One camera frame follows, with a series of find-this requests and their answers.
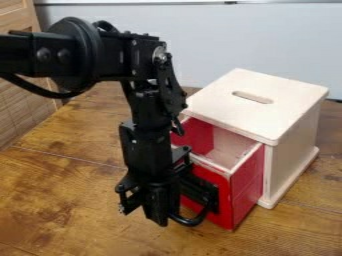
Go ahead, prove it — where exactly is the black metal drawer handle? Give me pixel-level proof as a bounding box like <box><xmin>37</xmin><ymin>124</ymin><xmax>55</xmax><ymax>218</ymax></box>
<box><xmin>169</xmin><ymin>173</ymin><xmax>220</xmax><ymax>227</ymax></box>

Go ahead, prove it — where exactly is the red drawer front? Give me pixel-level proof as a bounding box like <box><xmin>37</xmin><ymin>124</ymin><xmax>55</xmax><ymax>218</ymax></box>
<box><xmin>170</xmin><ymin>115</ymin><xmax>266</xmax><ymax>232</ymax></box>

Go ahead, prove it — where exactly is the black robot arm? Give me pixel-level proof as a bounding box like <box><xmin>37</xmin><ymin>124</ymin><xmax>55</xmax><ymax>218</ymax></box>
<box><xmin>0</xmin><ymin>17</ymin><xmax>201</xmax><ymax>226</ymax></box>

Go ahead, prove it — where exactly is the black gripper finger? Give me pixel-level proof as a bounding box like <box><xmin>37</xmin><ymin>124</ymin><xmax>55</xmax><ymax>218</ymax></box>
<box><xmin>143</xmin><ymin>185</ymin><xmax>181</xmax><ymax>227</ymax></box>
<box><xmin>119</xmin><ymin>192</ymin><xmax>143</xmax><ymax>215</ymax></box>

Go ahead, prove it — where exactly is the wooden slatted panel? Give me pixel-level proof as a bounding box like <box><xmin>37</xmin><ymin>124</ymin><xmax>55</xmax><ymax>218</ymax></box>
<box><xmin>0</xmin><ymin>0</ymin><xmax>62</xmax><ymax>150</ymax></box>

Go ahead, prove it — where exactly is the light wooden box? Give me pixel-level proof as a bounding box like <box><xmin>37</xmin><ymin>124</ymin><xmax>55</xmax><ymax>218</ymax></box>
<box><xmin>185</xmin><ymin>69</ymin><xmax>329</xmax><ymax>209</ymax></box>

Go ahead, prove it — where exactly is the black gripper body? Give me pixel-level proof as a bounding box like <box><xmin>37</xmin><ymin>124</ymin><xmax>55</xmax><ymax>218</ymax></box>
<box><xmin>115</xmin><ymin>121</ymin><xmax>190</xmax><ymax>202</ymax></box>

